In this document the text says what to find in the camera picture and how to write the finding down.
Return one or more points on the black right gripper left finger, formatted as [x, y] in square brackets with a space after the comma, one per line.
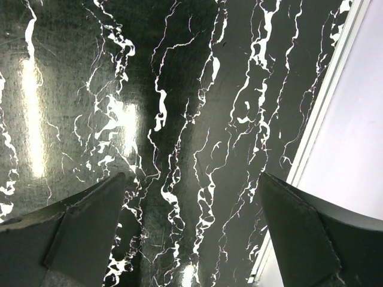
[67, 243]

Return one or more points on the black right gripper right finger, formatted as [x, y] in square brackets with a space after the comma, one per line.
[318, 243]

